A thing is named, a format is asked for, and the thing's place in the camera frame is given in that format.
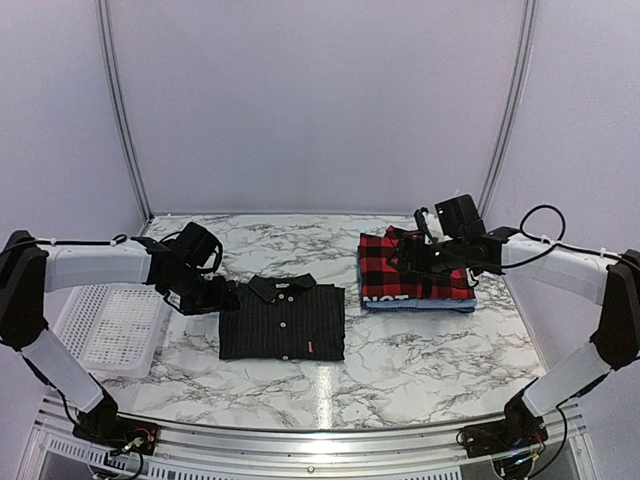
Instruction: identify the light blue shirt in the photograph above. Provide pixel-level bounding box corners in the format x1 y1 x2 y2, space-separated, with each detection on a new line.
362 295 477 312

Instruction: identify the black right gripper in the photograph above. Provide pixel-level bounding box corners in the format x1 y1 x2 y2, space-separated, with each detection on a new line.
385 238 465 280

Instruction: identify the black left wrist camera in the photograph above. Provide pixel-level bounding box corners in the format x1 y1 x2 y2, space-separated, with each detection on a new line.
168 222 223 274

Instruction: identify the white plastic laundry basket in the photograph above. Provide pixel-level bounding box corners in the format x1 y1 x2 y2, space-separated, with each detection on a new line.
54 284 170 379

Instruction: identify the black pinstriped long sleeve shirt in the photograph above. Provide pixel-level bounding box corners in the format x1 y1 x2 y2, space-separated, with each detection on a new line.
218 273 346 362

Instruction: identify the blue checked shirt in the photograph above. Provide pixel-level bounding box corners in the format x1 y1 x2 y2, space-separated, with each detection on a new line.
363 302 476 313

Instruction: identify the right aluminium corner post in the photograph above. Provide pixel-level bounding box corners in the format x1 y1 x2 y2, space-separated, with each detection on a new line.
477 0 539 217

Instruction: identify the aluminium corner post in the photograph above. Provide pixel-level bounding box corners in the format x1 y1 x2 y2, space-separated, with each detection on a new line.
95 0 154 225
477 0 539 217

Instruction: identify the left aluminium corner post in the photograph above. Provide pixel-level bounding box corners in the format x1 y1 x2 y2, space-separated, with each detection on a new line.
95 0 154 225

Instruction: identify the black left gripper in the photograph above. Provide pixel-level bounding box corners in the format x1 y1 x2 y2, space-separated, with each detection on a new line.
164 267 239 315

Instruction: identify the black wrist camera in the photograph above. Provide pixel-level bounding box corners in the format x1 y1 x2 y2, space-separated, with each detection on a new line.
414 194 487 245
168 222 223 274

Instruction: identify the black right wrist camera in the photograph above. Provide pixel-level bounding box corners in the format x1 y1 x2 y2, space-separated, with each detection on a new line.
414 194 487 245

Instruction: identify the aluminium front frame rail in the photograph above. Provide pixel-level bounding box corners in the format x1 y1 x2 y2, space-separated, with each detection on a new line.
14 394 601 480

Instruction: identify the red black plaid shirt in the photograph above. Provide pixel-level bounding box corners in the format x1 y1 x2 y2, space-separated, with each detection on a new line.
357 226 476 307

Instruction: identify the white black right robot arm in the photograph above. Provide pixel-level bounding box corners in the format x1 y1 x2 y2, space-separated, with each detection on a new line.
389 196 639 455

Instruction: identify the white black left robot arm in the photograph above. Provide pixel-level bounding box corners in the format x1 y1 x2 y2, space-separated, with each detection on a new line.
1 222 240 445

